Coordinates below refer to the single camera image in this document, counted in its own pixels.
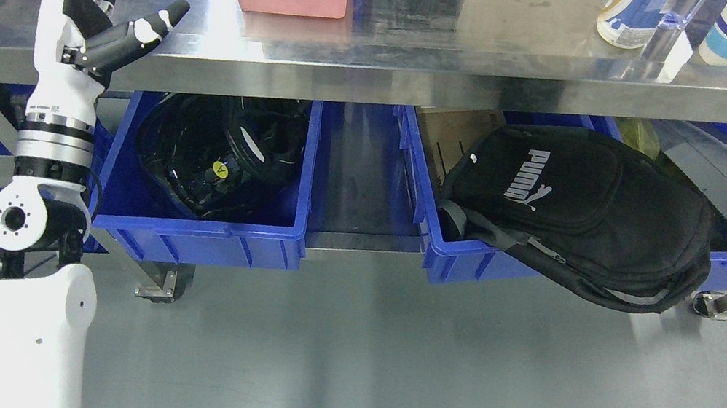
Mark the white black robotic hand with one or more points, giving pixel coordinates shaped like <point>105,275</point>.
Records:
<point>78,47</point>

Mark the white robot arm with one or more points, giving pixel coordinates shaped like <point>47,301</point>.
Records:
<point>47,296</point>

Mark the black helmet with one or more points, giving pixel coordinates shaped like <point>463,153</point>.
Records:
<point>221,157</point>

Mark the blue bin with helmet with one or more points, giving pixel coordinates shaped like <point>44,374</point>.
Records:
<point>149,228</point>

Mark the stainless steel table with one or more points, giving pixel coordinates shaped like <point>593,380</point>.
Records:
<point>535,55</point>

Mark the cardboard piece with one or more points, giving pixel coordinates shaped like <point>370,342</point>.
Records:
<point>448,134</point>

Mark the white blue bottle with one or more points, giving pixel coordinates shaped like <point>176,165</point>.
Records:
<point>629,24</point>

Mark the black Puma backpack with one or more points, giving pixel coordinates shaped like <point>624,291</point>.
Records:
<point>584,210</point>

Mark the blue bin with backpack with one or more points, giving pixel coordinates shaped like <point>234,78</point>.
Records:
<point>465,258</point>

